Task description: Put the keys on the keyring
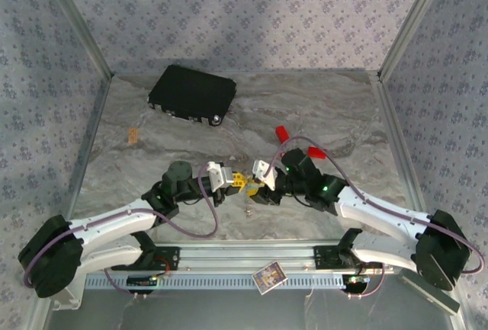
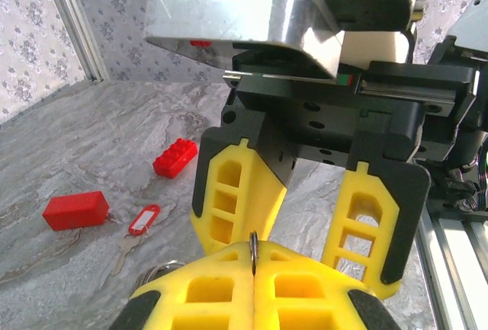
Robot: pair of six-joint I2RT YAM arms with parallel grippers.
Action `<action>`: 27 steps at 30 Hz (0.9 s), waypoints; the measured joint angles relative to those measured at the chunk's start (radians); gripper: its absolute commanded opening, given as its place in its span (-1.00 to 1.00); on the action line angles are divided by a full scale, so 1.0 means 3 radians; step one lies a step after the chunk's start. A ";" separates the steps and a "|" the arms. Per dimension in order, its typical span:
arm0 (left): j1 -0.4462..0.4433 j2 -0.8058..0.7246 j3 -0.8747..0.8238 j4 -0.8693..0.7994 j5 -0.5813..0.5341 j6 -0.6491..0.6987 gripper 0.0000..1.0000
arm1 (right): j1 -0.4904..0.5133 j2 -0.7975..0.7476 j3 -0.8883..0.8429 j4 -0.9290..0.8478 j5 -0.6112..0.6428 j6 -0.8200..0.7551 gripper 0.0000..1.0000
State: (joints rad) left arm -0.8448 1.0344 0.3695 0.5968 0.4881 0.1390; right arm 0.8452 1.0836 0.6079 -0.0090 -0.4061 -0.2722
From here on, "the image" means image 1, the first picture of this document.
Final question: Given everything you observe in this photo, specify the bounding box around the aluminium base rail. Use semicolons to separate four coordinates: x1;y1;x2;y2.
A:
152;242;397;271

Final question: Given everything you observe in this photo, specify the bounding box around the aluminium frame side rail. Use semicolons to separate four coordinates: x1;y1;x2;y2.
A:
371;72;470;330
30;74;115;330

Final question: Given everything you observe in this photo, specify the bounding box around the black controller board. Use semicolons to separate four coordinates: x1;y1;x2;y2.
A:
127;274;159;287
342;274;371;286

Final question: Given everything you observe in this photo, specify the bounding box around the black hard case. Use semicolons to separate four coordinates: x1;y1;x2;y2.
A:
147;64;237;128

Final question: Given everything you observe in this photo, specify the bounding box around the colourful printed card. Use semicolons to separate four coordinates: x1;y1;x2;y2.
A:
252;261;288;296

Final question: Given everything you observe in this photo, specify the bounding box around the grey metal bar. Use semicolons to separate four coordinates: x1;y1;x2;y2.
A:
396;271;461;314

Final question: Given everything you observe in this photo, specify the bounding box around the grey slotted cable tray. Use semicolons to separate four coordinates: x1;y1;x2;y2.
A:
84;272;346;291

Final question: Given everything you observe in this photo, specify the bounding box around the aluminium frame post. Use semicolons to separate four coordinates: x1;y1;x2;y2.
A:
377;0;453;82
37;0;115;79

